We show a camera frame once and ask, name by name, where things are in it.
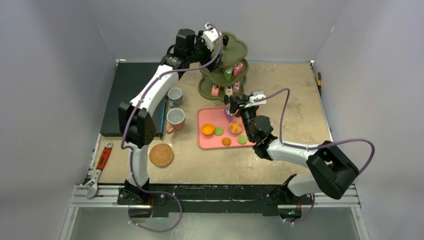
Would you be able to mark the pink cream cake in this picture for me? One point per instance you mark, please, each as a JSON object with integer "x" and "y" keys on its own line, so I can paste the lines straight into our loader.
{"x": 236, "y": 87}

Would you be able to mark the green macaron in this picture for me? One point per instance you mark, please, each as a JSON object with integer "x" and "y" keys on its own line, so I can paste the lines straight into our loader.
{"x": 242, "y": 139}
{"x": 218, "y": 131}

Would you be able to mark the round bread bun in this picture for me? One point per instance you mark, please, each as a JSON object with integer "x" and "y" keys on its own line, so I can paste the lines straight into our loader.
{"x": 235, "y": 127}

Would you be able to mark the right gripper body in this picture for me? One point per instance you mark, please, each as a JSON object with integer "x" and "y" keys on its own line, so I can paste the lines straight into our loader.
{"x": 235, "y": 103}

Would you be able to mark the pink serving tray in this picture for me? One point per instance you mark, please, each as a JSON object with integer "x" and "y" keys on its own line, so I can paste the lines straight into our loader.
{"x": 219, "y": 118}

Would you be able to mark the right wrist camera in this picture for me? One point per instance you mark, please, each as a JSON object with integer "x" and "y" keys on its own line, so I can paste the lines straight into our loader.
{"x": 257, "y": 98}

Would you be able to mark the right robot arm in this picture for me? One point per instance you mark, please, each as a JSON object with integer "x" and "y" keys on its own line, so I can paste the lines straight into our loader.
{"x": 330, "y": 171}

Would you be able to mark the orange egg tart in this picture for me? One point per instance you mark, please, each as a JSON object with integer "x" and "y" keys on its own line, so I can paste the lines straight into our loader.
{"x": 207, "y": 129}

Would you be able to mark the grey mug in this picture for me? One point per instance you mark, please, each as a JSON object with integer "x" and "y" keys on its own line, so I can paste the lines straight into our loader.
{"x": 175, "y": 96}

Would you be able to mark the pink triangle cake slice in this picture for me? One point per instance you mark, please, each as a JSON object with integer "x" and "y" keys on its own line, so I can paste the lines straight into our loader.
{"x": 237, "y": 69}

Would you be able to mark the pink strawberry roll cake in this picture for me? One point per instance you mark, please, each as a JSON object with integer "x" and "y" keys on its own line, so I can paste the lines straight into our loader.
{"x": 215, "y": 91}

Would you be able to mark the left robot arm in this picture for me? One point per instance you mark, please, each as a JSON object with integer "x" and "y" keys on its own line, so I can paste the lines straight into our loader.
{"x": 135, "y": 117}

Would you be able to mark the black base frame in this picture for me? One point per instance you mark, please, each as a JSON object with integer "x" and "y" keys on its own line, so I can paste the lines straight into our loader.
{"x": 161, "y": 199}

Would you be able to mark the white roll cake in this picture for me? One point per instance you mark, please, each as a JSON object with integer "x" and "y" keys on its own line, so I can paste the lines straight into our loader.
{"x": 229, "y": 91}

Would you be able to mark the yellow black tool right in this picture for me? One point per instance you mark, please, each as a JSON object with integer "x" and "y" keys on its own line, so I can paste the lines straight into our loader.
{"x": 319, "y": 79}

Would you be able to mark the woven rattan coaster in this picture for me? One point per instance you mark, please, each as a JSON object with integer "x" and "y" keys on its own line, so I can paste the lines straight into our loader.
{"x": 161, "y": 155}

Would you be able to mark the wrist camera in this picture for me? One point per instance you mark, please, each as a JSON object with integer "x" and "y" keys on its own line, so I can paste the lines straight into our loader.
{"x": 257, "y": 98}
{"x": 210, "y": 36}

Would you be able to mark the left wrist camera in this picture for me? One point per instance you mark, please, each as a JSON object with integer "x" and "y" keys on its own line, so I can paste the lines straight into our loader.
{"x": 210, "y": 36}

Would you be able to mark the chocolate chip cookie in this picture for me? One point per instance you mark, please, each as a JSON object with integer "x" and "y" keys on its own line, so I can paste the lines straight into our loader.
{"x": 226, "y": 141}

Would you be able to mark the silver wrench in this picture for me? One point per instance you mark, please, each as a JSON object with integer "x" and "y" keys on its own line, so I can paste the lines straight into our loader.
{"x": 92, "y": 184}

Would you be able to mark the purple green cake slice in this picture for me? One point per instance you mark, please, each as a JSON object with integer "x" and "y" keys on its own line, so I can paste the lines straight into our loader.
{"x": 228, "y": 74}

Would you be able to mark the green three-tier stand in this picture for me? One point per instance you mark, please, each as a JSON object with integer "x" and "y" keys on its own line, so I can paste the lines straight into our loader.
{"x": 234, "y": 50}

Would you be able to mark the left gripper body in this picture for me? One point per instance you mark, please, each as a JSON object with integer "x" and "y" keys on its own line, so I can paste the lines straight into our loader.
{"x": 202, "y": 53}

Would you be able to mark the pink mug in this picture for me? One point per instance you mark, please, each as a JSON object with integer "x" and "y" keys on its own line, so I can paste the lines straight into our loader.
{"x": 176, "y": 118}

